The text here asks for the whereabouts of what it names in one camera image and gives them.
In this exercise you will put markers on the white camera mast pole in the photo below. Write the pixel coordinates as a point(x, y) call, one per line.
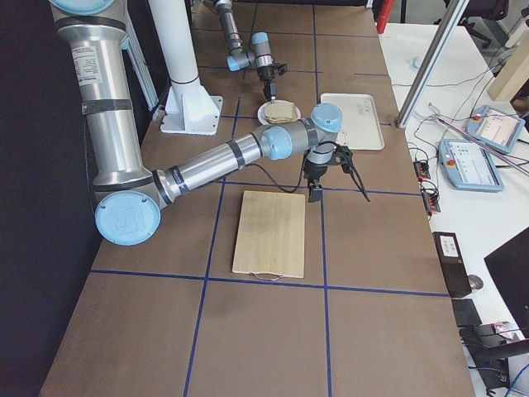
point(172, 27)

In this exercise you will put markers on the wooden cutting board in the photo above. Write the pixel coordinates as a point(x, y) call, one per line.
point(271, 235)

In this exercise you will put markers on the aluminium frame post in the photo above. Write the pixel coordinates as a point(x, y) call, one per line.
point(448, 23)

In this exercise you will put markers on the metal cutting board handle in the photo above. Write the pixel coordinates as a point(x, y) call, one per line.
point(266, 276)

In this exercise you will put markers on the teach pendant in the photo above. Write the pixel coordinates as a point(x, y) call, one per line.
point(496, 128)
point(468, 166)

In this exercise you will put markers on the white camera mast base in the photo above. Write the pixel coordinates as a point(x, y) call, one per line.
point(191, 110)

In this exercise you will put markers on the black box with label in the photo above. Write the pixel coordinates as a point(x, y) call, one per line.
point(452, 265)

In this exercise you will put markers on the white round plate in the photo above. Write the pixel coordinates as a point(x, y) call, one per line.
point(260, 112)

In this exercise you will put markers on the black monitor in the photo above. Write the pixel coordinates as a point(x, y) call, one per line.
point(508, 267)

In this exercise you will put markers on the bread slice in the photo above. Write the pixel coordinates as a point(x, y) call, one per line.
point(280, 109)
point(281, 120)

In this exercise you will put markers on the far teach pendant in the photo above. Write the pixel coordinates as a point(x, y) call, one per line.
point(496, 128)

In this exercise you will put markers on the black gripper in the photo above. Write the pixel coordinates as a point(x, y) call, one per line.
point(314, 171)
point(266, 75)

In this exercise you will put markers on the near teach pendant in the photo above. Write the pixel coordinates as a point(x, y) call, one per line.
point(468, 166)

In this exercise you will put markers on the cream bear serving tray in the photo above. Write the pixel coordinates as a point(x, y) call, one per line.
point(360, 123)

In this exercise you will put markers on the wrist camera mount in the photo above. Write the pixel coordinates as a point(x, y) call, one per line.
point(280, 68)
point(342, 156)

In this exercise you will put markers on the orange connector block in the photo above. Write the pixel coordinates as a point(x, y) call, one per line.
point(430, 197)
point(422, 170)

